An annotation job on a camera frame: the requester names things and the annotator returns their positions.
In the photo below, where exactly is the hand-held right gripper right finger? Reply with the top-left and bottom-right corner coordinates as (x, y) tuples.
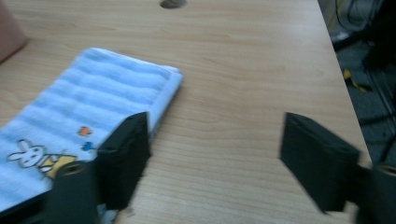
(278, 112), (362, 215)

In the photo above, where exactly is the grey cable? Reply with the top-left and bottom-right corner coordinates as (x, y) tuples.
(334, 0), (386, 33)

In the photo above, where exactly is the grey cable hole cover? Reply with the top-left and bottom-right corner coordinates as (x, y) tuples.
(159, 0), (188, 9)

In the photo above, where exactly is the yellow and black cable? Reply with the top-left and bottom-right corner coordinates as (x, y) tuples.
(343, 68), (369, 93)

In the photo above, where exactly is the blue striped towel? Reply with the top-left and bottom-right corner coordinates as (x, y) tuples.
(0, 47), (184, 224)

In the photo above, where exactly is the pink object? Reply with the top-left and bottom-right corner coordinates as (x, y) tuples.
(0, 0), (30, 64)

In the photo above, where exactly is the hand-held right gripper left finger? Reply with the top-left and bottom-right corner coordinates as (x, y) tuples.
(93, 111), (152, 211)

